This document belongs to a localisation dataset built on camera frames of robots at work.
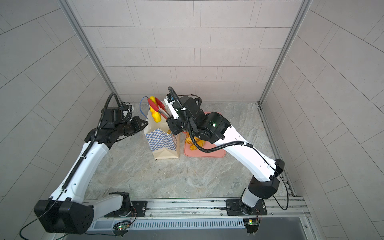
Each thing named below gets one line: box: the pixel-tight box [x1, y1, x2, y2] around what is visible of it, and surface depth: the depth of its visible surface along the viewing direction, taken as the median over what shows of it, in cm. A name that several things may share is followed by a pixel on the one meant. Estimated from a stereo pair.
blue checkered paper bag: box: [144, 109, 181, 160], surface depth 78 cm
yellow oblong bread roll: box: [150, 96, 162, 123], surface depth 66 cm
